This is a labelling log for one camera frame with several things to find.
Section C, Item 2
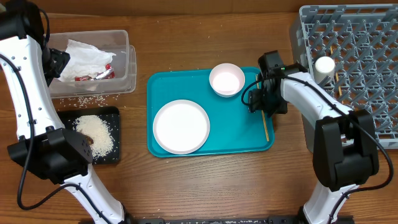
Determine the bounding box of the white napkin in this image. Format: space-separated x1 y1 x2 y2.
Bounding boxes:
58 39 116 82

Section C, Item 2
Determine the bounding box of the white pink bowl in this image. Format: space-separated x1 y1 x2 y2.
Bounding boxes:
209 63 246 98

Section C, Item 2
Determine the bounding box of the red snack wrapper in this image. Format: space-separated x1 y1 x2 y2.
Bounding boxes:
75 64 115 82

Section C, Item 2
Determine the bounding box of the small white cup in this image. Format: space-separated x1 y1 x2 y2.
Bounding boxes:
313 56 335 84

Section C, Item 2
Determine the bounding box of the white rice pile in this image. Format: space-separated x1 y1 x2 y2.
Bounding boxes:
73 115 114 159

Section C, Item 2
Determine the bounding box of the brown food scrap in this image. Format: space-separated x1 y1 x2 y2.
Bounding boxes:
83 134 94 145

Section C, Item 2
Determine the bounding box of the white round plate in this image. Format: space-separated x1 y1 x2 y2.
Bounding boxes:
152 100 210 155

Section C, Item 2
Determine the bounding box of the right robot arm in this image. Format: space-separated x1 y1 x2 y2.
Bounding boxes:
245 62 379 223

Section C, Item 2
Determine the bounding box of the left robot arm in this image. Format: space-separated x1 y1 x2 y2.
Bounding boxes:
1 1 133 223

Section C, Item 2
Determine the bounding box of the grey dishwasher rack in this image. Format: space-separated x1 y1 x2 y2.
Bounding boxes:
289 4 397 149

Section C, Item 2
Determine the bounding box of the teal serving tray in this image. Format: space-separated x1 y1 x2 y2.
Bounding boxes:
147 69 275 158

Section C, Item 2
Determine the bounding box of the spilled rice on table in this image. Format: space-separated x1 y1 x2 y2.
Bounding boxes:
55 95 119 109

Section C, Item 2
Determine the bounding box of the clear plastic bin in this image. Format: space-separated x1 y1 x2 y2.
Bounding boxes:
49 30 137 98

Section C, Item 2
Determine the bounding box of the black plastic tray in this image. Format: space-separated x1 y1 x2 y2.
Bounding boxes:
58 106 121 164

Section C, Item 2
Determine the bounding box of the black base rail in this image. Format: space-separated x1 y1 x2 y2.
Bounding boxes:
124 215 355 224

